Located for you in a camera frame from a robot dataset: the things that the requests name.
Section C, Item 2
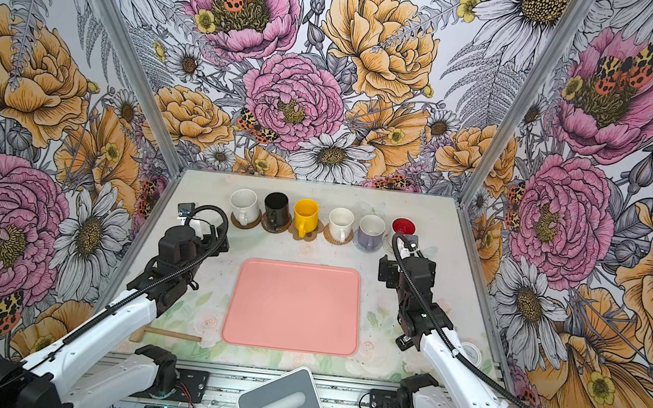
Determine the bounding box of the lavender mug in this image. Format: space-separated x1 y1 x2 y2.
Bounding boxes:
356 214 386 253

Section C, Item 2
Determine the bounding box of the red inside white mug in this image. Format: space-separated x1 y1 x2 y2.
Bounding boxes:
388 217 416 243

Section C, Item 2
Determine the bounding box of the dark brown round wooden coaster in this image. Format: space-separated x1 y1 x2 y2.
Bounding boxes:
261 214 292 234

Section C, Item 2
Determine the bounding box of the black mug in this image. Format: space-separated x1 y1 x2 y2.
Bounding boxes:
264 192 291 226

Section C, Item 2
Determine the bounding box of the yellow mug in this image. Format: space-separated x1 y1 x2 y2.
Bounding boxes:
294 199 319 239

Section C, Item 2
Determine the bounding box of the light brown round wooden coaster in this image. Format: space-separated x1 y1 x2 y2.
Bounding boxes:
230 213 262 230

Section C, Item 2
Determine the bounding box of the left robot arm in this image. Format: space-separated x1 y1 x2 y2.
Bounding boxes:
0 223 228 408

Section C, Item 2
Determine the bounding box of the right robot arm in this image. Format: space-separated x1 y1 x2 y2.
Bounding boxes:
378 256 509 408

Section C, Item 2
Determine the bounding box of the woven rattan round coaster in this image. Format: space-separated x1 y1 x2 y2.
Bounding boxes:
323 226 355 246

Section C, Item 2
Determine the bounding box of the paw shaped wooden coaster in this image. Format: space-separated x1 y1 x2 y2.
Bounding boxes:
288 221 325 243

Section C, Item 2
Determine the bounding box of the pink rectangular tray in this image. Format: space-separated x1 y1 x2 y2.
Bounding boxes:
221 258 361 357

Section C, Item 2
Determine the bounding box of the wooden mallet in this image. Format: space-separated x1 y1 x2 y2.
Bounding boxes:
129 326 202 344

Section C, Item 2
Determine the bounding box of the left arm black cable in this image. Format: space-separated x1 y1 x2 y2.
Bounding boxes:
0 181 233 408

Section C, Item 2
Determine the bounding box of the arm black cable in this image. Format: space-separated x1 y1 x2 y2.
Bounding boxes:
0 181 233 408
372 232 612 408

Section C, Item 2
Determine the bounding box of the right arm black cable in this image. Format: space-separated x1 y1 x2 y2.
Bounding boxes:
372 232 612 408

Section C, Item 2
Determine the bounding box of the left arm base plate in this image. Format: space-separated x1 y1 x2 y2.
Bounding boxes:
117 365 210 404

